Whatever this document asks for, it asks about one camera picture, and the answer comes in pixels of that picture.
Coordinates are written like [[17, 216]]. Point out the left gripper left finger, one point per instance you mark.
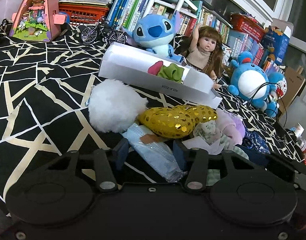
[[105, 179]]

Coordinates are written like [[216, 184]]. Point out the black white patterned tablecloth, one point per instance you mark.
[[43, 91]]

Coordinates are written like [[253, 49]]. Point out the blue cardboard box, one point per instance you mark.
[[276, 44]]

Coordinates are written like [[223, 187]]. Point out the gold sequin heart pillow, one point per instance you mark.
[[176, 122]]

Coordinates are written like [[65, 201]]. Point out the brown haired baby doll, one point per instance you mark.
[[203, 51]]

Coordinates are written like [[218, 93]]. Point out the green striped doll dress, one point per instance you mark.
[[210, 133]]

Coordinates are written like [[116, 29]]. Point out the blue Stitch plush toy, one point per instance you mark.
[[154, 33]]

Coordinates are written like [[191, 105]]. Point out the Doraemon plush toy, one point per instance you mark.
[[278, 88]]

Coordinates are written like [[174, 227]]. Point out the pink triangular miniature house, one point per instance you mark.
[[37, 20]]

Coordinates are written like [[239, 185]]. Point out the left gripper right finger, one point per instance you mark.
[[194, 161]]

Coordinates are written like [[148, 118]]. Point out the purple fluffy plush toy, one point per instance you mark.
[[239, 125]]

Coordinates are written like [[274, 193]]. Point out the green fabric scrunchie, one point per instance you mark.
[[173, 73]]

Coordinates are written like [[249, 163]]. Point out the red plastic basket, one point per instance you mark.
[[83, 13], [246, 25]]

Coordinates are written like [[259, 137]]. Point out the white paper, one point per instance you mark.
[[198, 142]]

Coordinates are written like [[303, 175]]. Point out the pink soft cloth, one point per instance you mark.
[[227, 126]]

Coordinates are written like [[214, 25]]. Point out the black miniature bicycle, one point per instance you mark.
[[101, 31]]

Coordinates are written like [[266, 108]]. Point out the white fluffy pompom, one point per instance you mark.
[[114, 106]]

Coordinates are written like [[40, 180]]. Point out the pink fabric bow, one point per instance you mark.
[[155, 68]]

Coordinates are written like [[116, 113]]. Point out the blue round plush toy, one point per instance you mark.
[[249, 81]]

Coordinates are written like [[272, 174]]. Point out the white cardboard box tray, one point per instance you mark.
[[141, 68]]

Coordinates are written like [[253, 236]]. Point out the navy floral fabric pouch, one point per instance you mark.
[[253, 141]]

